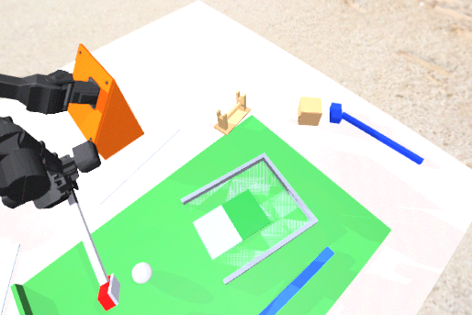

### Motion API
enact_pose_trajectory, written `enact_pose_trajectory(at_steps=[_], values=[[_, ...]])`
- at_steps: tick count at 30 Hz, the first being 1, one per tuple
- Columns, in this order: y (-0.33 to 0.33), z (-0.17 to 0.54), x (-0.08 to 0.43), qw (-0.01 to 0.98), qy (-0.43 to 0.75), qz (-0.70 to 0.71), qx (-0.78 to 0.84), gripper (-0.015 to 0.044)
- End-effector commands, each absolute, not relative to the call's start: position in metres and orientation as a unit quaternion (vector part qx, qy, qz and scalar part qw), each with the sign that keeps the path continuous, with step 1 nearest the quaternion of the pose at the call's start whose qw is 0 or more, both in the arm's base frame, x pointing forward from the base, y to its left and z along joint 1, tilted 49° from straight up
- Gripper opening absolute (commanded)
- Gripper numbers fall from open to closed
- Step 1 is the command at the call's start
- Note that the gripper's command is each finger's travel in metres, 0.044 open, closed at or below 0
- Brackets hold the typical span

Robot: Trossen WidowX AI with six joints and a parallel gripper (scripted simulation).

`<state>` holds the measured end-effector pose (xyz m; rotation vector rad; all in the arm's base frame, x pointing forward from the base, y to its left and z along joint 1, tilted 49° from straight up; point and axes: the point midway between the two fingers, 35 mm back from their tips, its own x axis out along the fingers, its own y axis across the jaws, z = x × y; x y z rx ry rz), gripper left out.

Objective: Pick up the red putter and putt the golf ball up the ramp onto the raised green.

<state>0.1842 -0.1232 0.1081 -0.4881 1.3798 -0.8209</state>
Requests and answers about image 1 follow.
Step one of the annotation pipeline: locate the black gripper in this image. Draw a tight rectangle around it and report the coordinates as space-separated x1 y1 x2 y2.
1 141 101 209

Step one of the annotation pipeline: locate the white golf ball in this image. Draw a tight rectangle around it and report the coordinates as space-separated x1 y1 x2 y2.
132 262 152 284

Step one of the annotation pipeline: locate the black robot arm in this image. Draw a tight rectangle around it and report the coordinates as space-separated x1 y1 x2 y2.
0 69 101 209

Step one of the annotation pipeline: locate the green flat mat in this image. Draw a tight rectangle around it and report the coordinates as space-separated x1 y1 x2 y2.
22 115 392 315

